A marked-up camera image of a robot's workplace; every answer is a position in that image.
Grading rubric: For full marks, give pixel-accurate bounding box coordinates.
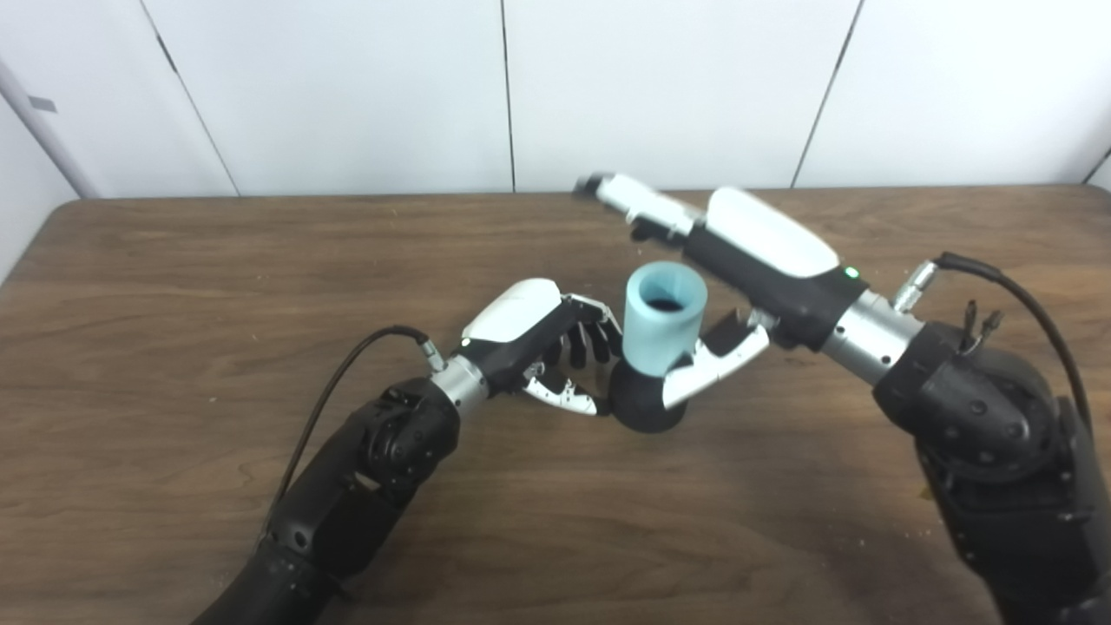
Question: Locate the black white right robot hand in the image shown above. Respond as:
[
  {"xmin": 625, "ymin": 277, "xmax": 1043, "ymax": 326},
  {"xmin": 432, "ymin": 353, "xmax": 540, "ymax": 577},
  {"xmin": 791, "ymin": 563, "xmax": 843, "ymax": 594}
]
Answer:
[{"xmin": 573, "ymin": 172, "xmax": 869, "ymax": 411}]

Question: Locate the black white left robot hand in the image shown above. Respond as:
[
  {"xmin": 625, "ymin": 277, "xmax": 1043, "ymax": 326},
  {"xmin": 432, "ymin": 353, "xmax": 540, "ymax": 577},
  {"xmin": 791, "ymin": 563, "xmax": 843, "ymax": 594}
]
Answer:
[{"xmin": 460, "ymin": 278, "xmax": 624, "ymax": 416}]

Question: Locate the light blue cylinder cup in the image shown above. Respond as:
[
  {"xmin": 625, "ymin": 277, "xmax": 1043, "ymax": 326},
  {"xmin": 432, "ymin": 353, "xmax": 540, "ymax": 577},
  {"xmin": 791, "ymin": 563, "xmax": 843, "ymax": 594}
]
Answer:
[{"xmin": 622, "ymin": 261, "xmax": 708, "ymax": 378}]

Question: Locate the black flared nozzle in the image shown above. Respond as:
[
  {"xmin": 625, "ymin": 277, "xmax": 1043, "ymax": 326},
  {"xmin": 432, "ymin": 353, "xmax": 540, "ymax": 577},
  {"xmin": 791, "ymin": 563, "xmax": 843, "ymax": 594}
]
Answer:
[{"xmin": 608, "ymin": 347, "xmax": 688, "ymax": 435}]

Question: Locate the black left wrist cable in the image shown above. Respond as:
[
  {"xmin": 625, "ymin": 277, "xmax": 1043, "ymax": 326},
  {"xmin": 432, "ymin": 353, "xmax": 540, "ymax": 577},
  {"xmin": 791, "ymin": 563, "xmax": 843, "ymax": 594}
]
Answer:
[{"xmin": 260, "ymin": 326, "xmax": 446, "ymax": 543}]

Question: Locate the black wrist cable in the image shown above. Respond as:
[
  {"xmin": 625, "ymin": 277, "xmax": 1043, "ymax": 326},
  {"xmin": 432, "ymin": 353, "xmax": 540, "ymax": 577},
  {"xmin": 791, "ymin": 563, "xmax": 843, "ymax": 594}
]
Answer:
[
  {"xmin": 892, "ymin": 252, "xmax": 1095, "ymax": 431},
  {"xmin": 260, "ymin": 326, "xmax": 446, "ymax": 543}
]

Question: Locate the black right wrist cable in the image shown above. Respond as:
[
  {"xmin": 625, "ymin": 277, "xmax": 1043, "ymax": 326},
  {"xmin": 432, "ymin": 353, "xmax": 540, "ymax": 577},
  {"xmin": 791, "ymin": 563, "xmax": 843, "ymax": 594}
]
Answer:
[{"xmin": 892, "ymin": 252, "xmax": 1095, "ymax": 431}]

